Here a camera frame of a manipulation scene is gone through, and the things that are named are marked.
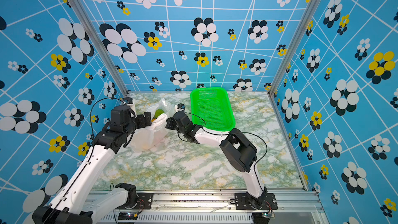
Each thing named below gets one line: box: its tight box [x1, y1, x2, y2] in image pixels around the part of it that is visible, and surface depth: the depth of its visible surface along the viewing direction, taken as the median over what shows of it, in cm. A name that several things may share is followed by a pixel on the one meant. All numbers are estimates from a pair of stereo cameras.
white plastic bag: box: [129, 98, 176, 152], surface depth 82 cm
